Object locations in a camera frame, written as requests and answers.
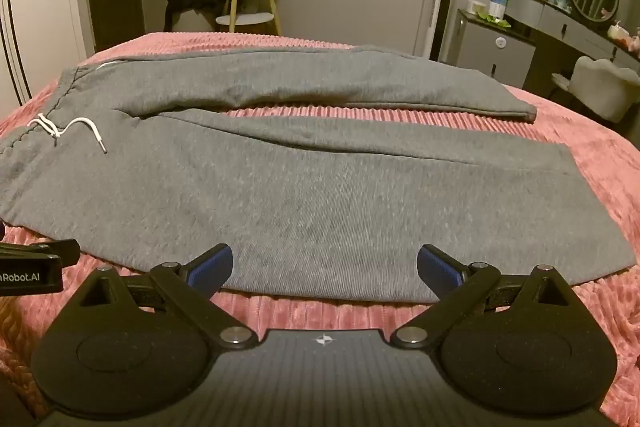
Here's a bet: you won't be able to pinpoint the green packet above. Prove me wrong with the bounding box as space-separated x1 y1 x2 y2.
475 10 512 29

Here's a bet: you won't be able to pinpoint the grey low cabinet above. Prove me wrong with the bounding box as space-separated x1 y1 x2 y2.
456 9 538 90

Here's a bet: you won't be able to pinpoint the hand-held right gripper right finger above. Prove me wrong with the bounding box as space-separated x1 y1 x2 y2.
389 243 573 350

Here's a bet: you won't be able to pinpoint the grey sweat pants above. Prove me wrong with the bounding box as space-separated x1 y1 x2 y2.
0 41 639 305

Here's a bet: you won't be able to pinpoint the grey upholstered chair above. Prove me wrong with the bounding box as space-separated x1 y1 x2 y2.
550 56 640 124

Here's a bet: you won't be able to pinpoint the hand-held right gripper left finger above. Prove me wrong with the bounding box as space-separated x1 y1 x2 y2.
75 243 257 350

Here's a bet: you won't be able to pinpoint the grey vanity dresser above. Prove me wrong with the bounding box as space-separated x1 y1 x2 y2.
509 0 640 80

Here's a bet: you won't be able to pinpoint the pink ribbed blanket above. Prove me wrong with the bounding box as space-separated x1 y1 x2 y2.
0 32 640 427

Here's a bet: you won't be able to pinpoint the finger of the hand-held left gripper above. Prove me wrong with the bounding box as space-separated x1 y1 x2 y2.
0 239 81 264

